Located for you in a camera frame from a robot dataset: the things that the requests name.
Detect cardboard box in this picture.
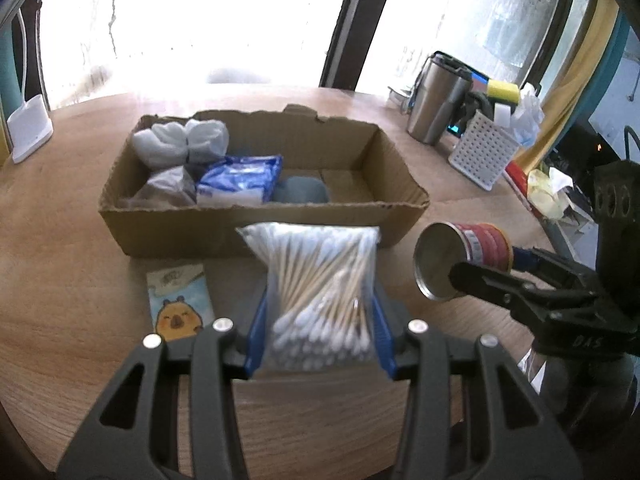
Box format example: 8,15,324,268
98,104,431,259

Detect clear bag of cotton swabs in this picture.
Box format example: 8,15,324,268
235,222,382,366

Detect grey socks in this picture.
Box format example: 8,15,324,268
272,175,332,206

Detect clear plastic bag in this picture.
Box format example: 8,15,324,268
132,165,198,208

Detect dark cloth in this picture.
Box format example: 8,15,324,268
462,91,496,123

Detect thin plastic bag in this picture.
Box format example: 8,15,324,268
510,82,546,148

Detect blue tissue pack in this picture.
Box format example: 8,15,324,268
196,155,283,206

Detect teal curtain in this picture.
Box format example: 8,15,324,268
565,10,631,136
0,20,18,116

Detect black window frame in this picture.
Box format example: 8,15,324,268
319,0,401,92

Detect red metal can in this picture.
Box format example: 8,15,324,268
413,221,515,302

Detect crumpled yellow tissue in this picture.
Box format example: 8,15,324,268
527,167,573,218

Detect yellow sponge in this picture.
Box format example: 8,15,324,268
487,80,521,103

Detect cartoon printed tissue pack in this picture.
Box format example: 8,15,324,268
146,264,216,343

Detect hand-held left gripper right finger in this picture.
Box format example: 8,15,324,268
372,292,583,480

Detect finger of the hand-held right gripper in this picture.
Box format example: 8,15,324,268
447,261,593,326
510,245,601,293

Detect white desk lamp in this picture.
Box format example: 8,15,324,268
6,0,66,165

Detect white perforated plastic basket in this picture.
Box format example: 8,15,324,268
447,111,521,191

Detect tablet with blue screen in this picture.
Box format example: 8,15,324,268
432,51,492,137

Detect stainless steel tumbler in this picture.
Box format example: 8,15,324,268
406,55,473,146

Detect yellow curtain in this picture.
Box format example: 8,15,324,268
537,0,621,161

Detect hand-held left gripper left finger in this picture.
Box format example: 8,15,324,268
56,287,268,480

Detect white socks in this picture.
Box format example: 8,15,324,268
132,119,230,168

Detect flat red box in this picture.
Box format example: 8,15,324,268
505,160,543,218

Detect white foam block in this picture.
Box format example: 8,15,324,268
492,101,518,127

